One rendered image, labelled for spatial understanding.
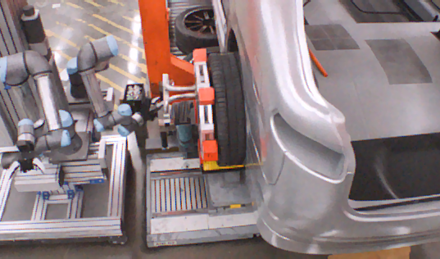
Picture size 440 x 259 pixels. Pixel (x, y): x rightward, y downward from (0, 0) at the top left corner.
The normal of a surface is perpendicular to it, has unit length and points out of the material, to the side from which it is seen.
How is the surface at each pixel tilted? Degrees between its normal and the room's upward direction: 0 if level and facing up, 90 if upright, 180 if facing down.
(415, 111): 21
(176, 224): 0
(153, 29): 90
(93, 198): 0
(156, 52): 90
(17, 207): 0
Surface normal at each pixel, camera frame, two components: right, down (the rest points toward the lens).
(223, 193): -0.01, -0.72
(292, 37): -0.28, -0.52
